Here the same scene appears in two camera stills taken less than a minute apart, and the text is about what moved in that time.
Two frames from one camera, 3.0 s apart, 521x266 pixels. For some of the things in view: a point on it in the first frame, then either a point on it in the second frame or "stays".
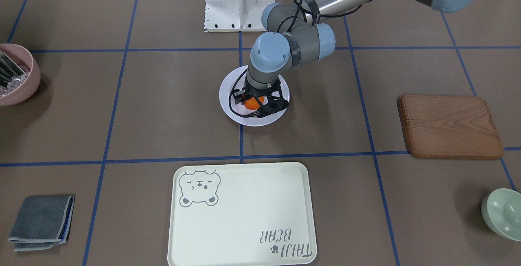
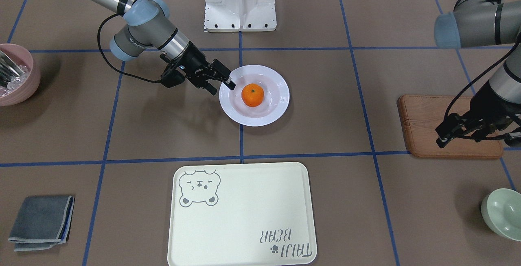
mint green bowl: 501,210 stays
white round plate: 235,79 stays
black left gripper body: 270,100 -> 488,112
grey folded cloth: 41,222 stays
